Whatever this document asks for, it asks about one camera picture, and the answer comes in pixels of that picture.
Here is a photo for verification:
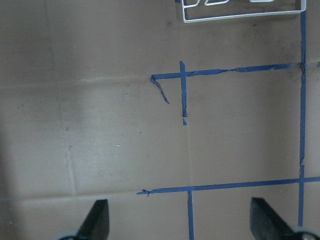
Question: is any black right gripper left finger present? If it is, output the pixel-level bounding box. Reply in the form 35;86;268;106
75;199;110;240

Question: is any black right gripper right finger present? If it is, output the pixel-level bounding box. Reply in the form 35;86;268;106
249;197;294;240

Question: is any white wire cup rack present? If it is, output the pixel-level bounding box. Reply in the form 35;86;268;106
178;0;307;24

